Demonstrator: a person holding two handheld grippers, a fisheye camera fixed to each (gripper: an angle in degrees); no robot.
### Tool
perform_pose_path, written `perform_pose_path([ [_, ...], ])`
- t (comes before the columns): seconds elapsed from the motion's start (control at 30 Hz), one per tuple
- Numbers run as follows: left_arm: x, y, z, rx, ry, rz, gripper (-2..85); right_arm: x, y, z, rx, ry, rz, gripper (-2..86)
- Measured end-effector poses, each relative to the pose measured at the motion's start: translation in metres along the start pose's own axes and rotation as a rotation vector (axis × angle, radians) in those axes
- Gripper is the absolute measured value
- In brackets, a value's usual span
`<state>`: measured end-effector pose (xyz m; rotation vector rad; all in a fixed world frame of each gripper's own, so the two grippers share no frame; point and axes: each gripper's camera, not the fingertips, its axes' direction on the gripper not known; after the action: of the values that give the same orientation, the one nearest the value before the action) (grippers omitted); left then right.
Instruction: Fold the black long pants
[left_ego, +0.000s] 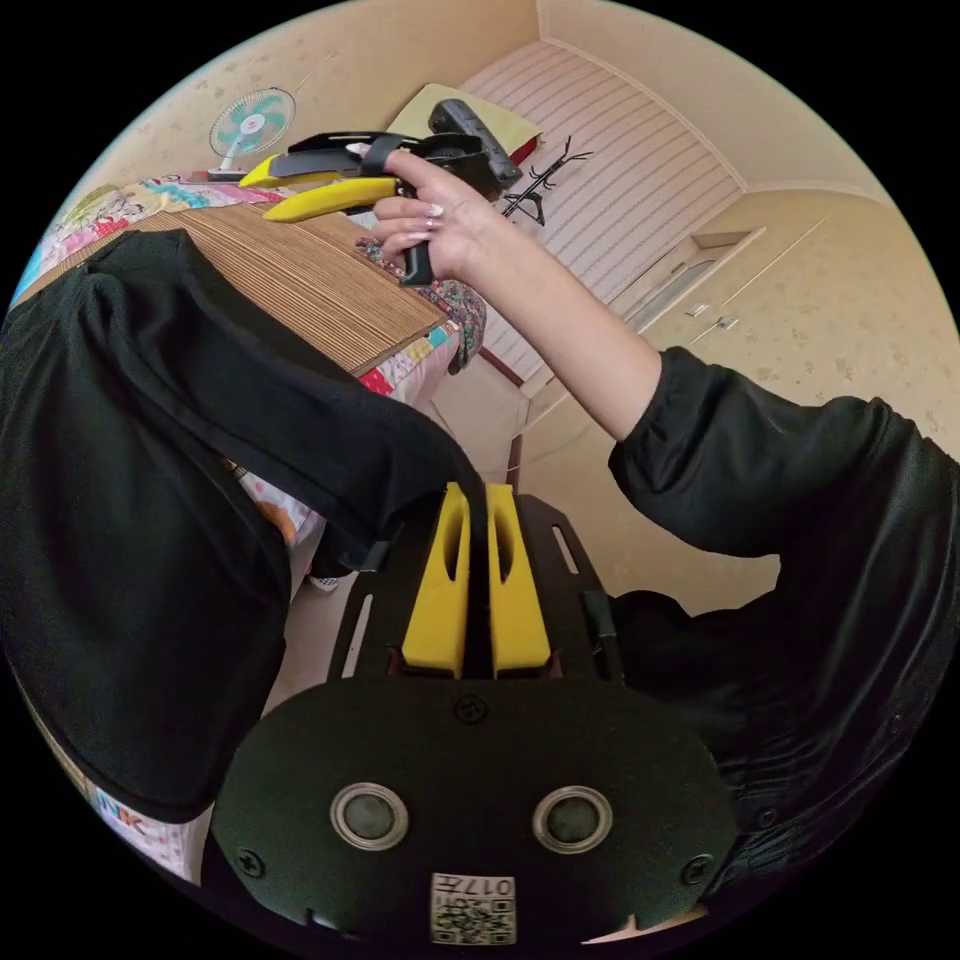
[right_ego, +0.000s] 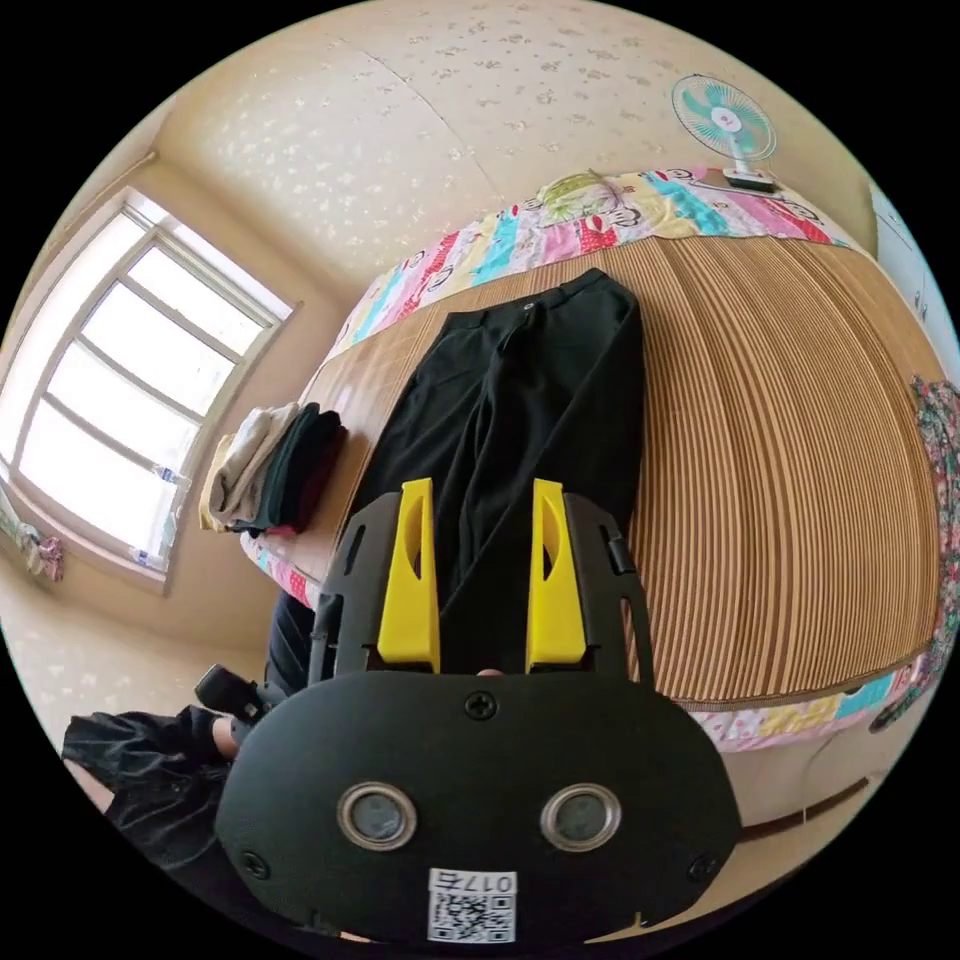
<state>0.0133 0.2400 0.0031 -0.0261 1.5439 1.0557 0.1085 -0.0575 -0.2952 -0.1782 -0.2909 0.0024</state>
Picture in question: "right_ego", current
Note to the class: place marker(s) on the teal table fan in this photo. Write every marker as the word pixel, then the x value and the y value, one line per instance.
pixel 724 120

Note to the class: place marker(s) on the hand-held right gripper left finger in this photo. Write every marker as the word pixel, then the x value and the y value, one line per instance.
pixel 409 592

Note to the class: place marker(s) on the black long pants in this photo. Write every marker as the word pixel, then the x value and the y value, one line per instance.
pixel 517 405

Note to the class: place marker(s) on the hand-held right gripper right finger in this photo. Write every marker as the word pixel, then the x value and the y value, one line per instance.
pixel 556 607

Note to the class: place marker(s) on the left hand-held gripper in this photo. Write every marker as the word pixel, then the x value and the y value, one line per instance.
pixel 229 694

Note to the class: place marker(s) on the person's body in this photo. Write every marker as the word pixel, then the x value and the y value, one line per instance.
pixel 165 832

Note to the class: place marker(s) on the person's left hand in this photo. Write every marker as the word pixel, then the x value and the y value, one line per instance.
pixel 226 739

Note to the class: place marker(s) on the floral patterned cloth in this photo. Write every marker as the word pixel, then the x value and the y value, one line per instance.
pixel 941 465

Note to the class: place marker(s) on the person's left forearm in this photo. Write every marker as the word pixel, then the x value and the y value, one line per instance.
pixel 150 750

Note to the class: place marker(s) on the bed with woven mat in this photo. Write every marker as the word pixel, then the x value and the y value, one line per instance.
pixel 780 465

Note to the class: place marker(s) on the white cupboard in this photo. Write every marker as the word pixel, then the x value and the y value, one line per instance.
pixel 904 247

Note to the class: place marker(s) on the window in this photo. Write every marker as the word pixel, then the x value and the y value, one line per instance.
pixel 127 390

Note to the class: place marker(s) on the pile of clothes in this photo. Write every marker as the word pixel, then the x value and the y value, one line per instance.
pixel 289 469

